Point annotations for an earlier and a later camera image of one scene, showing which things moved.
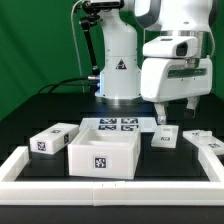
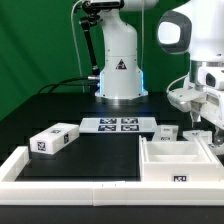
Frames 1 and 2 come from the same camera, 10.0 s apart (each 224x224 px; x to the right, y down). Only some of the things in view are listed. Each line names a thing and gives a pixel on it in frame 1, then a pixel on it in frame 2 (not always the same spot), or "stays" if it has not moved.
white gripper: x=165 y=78 to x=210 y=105
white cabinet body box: x=105 y=152 to x=190 y=161
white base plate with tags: x=146 y=124 stays
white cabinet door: x=165 y=136 stays
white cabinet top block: x=54 y=138 stays
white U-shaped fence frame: x=109 y=193 stays
